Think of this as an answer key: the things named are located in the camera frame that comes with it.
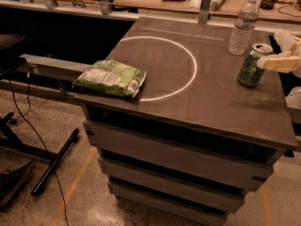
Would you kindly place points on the grey side shelf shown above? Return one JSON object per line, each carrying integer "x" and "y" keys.
{"x": 52, "y": 67}

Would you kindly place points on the green soda can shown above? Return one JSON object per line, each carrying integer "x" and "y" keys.
{"x": 250, "y": 74}

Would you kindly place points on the green chip bag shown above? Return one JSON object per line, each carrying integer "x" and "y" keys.
{"x": 112, "y": 77}

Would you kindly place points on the white plastic bag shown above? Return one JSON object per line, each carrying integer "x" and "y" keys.
{"x": 293, "y": 99}

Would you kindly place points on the black round cup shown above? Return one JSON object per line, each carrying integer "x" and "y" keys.
{"x": 267, "y": 4}

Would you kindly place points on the grey metal post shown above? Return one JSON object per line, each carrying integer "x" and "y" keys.
{"x": 204, "y": 11}

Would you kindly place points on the grey drawer cabinet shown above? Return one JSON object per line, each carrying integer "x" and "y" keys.
{"x": 196, "y": 164}

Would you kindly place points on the clear plastic water bottle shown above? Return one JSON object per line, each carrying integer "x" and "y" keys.
{"x": 243, "y": 27}

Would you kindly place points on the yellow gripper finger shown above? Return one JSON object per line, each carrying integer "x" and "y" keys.
{"x": 283, "y": 62}
{"x": 288, "y": 42}

